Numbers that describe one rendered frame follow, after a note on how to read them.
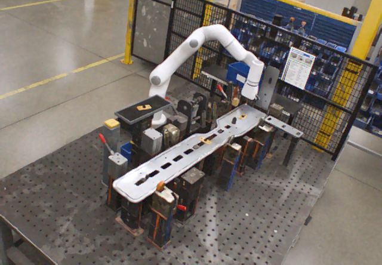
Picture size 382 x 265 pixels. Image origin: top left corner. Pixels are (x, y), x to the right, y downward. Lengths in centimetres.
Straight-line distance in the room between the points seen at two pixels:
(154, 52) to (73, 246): 364
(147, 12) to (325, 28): 233
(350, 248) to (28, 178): 266
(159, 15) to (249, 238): 352
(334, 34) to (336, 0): 460
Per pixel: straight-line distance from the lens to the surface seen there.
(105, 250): 202
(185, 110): 235
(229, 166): 234
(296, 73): 300
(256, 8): 462
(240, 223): 228
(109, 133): 208
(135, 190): 190
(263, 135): 254
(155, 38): 515
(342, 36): 437
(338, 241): 354
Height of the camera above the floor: 231
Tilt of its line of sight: 32 degrees down
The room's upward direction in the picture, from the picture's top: 12 degrees clockwise
